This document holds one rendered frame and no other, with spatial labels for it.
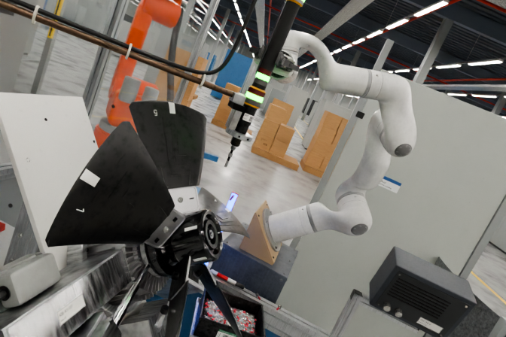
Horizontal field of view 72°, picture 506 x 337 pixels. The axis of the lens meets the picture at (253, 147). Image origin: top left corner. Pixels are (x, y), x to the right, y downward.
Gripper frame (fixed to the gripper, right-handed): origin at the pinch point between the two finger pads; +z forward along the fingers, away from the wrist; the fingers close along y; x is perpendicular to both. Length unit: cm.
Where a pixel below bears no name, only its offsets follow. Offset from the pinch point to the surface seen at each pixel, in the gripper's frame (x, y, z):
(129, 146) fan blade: -25.5, 10.8, 29.9
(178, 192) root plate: -38.6, 6.8, 6.3
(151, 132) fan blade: -28.1, 18.9, 5.7
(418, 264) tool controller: -41, -65, -34
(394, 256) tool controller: -41, -57, -34
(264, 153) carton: -152, 71, -731
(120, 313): -55, 1, 30
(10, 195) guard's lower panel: -77, 70, -17
